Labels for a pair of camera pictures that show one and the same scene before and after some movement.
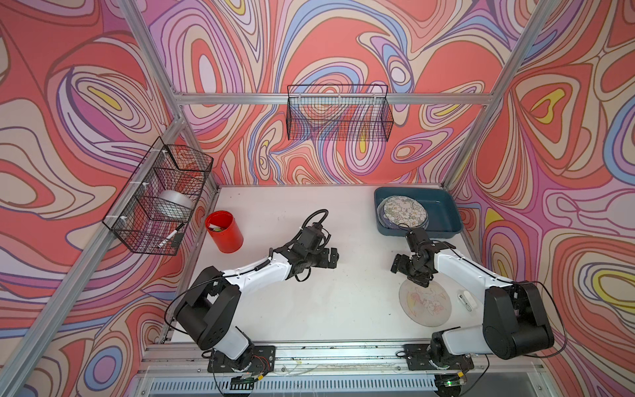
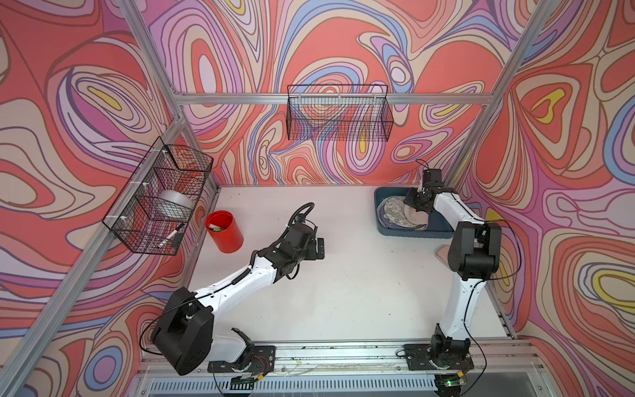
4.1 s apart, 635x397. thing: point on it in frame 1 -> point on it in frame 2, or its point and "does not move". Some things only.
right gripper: [399, 265] -> [409, 200]
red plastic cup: [222, 227] does not move
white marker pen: [172, 234] does not move
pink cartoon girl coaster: [429, 306] -> [419, 218]
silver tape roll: [172, 205] does not move
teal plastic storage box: [444, 217] does not move
